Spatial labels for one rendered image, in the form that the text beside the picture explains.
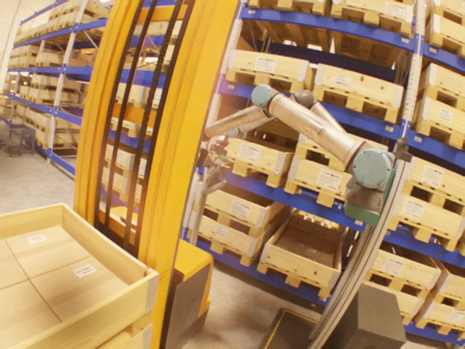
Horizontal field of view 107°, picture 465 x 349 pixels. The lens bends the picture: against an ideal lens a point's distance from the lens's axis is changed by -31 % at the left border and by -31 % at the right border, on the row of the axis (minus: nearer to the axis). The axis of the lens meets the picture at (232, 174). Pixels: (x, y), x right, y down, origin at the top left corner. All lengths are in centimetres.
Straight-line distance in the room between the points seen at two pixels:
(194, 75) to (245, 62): 169
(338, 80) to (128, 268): 214
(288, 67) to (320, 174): 104
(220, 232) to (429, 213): 209
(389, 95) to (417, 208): 103
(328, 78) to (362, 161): 147
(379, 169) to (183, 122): 75
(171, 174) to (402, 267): 223
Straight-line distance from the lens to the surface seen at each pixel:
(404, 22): 270
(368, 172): 98
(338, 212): 239
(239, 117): 144
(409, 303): 283
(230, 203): 254
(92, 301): 109
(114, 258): 126
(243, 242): 260
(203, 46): 95
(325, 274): 254
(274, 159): 236
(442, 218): 254
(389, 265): 256
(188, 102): 92
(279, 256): 254
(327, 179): 229
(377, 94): 234
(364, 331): 154
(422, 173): 240
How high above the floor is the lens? 167
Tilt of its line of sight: 12 degrees down
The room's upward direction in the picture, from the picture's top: 15 degrees clockwise
